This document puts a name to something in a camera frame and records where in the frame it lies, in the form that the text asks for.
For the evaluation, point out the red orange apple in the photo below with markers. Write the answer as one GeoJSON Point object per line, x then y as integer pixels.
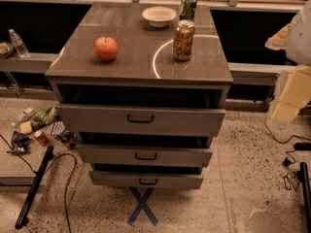
{"type": "Point", "coordinates": [106, 48]}

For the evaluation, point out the dark bowl on ledge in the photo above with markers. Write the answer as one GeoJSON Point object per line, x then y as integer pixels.
{"type": "Point", "coordinates": [6, 50]}

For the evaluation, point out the black bar at right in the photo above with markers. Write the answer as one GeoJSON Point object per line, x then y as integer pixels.
{"type": "Point", "coordinates": [304, 178]}

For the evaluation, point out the clear plastic water bottle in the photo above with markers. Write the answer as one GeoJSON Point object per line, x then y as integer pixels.
{"type": "Point", "coordinates": [18, 43]}

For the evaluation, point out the green soda can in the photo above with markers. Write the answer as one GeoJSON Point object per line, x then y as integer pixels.
{"type": "Point", "coordinates": [187, 9]}

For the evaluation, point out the clear bottle on floor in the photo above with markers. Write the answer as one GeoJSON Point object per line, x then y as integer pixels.
{"type": "Point", "coordinates": [23, 117]}

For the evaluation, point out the green chip bag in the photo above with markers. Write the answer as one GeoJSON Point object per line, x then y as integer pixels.
{"type": "Point", "coordinates": [47, 116]}

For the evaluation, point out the black bar on floor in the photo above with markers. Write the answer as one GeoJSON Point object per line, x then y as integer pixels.
{"type": "Point", "coordinates": [22, 217]}

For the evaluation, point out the black snack bag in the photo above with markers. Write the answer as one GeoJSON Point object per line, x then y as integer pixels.
{"type": "Point", "coordinates": [19, 143]}

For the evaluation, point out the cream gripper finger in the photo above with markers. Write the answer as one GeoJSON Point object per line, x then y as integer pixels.
{"type": "Point", "coordinates": [295, 95]}
{"type": "Point", "coordinates": [279, 40]}

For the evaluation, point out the white bowl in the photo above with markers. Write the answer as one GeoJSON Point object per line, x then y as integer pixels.
{"type": "Point", "coordinates": [159, 16]}

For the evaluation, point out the orange soda can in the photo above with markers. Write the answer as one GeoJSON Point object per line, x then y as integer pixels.
{"type": "Point", "coordinates": [183, 37]}

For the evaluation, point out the red can on floor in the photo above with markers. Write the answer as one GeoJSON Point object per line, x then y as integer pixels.
{"type": "Point", "coordinates": [41, 138]}

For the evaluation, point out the yellow sponge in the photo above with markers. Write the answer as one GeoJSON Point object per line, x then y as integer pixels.
{"type": "Point", "coordinates": [26, 128]}

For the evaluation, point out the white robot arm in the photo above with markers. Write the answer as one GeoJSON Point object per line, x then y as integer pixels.
{"type": "Point", "coordinates": [298, 50]}

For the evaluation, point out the white patterned packet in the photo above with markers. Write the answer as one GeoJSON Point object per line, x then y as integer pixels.
{"type": "Point", "coordinates": [57, 128]}

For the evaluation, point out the grey drawer cabinet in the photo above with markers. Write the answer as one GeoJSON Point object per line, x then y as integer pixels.
{"type": "Point", "coordinates": [143, 119]}

